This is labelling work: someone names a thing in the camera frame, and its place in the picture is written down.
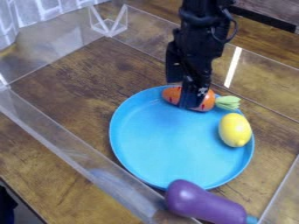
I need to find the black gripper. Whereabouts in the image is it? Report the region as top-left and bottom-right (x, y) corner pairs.
(165, 0), (239, 109)

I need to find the orange toy carrot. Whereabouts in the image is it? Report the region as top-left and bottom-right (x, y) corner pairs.
(161, 87), (240, 112)

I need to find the blue round tray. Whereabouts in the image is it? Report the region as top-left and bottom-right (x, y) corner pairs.
(109, 86), (255, 190)

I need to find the yellow toy lemon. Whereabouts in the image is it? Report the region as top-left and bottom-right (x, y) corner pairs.
(219, 113), (252, 147)

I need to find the purple toy eggplant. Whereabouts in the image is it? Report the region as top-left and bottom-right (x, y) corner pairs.
(164, 179), (258, 224)

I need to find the white patterned curtain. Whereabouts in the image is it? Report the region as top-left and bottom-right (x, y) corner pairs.
(0, 0), (108, 51)

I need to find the clear acrylic enclosure wall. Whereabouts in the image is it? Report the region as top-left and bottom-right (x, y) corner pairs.
(0, 0), (299, 224)

